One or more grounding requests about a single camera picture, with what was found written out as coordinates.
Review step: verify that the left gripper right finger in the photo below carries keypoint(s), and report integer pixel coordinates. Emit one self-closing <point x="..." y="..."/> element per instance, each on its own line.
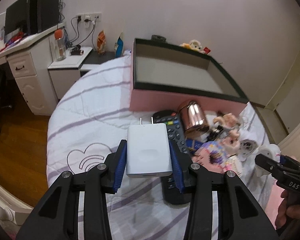
<point x="240" y="216"/>

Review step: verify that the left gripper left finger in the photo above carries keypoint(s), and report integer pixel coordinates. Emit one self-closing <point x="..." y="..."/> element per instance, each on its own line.
<point x="56" y="214"/>

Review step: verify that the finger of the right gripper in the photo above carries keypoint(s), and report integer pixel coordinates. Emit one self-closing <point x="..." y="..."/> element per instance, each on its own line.
<point x="266" y="166"/>
<point x="289" y="163"/>

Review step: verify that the white pink brick model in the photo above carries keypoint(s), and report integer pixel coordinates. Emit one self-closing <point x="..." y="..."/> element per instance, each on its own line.
<point x="233" y="164"/>

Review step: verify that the pink donut brick model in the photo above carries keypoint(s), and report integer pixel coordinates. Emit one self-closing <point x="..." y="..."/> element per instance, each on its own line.
<point x="212" y="156"/>

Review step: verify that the pink winged doll figurine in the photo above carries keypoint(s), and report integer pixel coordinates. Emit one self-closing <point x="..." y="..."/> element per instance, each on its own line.
<point x="228" y="121"/>

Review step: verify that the blue gold cigarette box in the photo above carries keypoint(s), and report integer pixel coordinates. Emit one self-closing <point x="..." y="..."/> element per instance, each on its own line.
<point x="193" y="145"/>

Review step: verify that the black tv remote control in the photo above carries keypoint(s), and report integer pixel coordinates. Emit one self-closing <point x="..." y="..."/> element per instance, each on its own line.
<point x="175" y="131"/>

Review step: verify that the rose gold metal cup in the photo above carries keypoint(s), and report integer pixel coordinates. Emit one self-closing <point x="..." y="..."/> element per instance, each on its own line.
<point x="193" y="118"/>

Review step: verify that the pink pig doll figurine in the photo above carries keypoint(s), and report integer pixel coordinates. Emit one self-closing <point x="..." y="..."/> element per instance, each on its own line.
<point x="231" y="142"/>

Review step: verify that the black flower hair clip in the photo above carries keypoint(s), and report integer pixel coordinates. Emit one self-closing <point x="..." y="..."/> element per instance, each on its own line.
<point x="216" y="133"/>

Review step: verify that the person's right hand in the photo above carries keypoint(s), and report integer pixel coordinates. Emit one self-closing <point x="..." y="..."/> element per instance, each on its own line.
<point x="285" y="211"/>

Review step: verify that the pink black-rimmed storage box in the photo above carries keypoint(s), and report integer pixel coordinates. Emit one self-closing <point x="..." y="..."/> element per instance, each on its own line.
<point x="165" y="76"/>

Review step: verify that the white plush toy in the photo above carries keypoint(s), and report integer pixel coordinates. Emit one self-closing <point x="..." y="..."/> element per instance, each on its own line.
<point x="193" y="45"/>

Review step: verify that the low white black cabinet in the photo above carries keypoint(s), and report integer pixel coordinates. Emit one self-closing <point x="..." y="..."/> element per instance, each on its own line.
<point x="66" y="72"/>

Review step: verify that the white desk with drawers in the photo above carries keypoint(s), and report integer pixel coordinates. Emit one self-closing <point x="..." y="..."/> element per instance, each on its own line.
<point x="29" y="60"/>

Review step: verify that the red-cap glass bottle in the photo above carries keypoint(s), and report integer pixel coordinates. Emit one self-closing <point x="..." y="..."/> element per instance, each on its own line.
<point x="60" y="49"/>

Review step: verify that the blue white snack bag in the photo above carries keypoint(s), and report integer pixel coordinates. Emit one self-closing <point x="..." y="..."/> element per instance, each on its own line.
<point x="118" y="48"/>

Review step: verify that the orange snack bag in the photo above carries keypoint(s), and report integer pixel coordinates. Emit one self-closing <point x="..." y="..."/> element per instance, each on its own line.
<point x="101" y="43"/>

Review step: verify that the black computer monitor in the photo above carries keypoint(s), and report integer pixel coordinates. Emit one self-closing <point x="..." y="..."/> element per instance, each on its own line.
<point x="16" y="17"/>

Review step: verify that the black computer tower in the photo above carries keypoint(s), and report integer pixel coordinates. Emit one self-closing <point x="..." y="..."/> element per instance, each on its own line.
<point x="43" y="14"/>

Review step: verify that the wall power socket strip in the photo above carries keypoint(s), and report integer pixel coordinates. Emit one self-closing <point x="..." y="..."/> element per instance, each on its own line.
<point x="95" y="17"/>

